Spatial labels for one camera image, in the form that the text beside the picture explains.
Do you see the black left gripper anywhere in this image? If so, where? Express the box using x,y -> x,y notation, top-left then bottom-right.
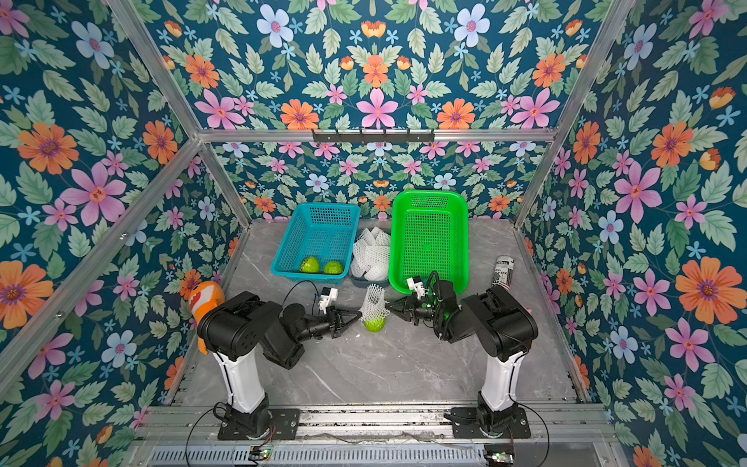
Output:
293,309 -> 360,346

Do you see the white foam net sleeve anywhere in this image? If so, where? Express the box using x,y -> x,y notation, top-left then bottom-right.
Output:
360,285 -> 389,322

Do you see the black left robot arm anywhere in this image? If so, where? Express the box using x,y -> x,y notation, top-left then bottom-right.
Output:
189,282 -> 362,440

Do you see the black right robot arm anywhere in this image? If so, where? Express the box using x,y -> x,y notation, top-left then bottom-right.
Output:
385,277 -> 539,438

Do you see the grey bin of nets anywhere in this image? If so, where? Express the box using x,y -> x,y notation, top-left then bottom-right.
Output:
348,274 -> 390,289

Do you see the green custard apple at edge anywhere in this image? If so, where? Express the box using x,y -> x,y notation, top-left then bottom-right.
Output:
323,261 -> 344,276

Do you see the pile of white foam nets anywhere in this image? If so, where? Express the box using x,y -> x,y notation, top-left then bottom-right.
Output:
350,227 -> 391,282

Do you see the dark-topped green custard apple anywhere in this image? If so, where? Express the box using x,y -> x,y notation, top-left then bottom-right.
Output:
300,256 -> 322,274

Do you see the teal plastic basket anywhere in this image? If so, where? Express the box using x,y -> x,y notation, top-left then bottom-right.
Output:
270,202 -> 361,286

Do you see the bright green plastic basket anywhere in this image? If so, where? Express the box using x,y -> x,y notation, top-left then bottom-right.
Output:
389,190 -> 470,295

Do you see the striped drink can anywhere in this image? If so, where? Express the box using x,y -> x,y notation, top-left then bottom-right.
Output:
491,255 -> 515,290

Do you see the orange clownfish toy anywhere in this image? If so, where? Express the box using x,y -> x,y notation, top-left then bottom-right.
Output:
189,281 -> 226,326

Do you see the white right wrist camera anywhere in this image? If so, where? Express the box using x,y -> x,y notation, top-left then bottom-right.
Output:
407,276 -> 427,300

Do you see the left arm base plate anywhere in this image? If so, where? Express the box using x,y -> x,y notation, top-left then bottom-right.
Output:
217,408 -> 301,441

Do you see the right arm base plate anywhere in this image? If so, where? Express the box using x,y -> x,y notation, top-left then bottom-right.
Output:
444,404 -> 531,440

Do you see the black hook rail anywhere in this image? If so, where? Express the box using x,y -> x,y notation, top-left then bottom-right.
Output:
311,130 -> 436,144

